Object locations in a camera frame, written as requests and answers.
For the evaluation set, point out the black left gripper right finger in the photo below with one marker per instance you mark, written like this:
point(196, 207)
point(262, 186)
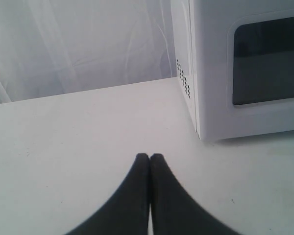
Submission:
point(173, 210)

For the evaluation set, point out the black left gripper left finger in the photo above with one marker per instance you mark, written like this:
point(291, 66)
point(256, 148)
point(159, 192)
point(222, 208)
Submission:
point(126, 212)

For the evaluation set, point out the white microwave door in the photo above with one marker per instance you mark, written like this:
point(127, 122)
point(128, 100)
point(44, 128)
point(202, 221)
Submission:
point(244, 67)

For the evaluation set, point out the white backdrop curtain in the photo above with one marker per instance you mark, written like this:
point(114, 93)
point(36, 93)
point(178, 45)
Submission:
point(51, 47)

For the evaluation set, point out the white microwave oven body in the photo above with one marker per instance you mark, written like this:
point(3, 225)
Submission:
point(180, 12)

